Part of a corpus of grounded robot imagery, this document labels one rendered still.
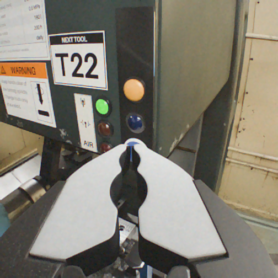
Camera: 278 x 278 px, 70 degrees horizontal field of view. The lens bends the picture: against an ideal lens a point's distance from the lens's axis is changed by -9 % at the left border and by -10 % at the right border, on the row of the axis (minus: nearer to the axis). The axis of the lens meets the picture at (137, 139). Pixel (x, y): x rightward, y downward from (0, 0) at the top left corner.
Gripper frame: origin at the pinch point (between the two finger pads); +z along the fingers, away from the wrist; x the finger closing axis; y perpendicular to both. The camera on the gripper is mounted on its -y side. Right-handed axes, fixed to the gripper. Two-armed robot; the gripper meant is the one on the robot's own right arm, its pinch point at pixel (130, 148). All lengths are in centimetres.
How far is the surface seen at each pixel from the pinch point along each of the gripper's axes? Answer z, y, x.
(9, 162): 112, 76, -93
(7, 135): 116, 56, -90
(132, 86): 12.2, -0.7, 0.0
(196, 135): 71, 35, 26
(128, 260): 21, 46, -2
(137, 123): 12.1, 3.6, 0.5
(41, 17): 20.3, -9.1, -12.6
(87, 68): 16.2, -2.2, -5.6
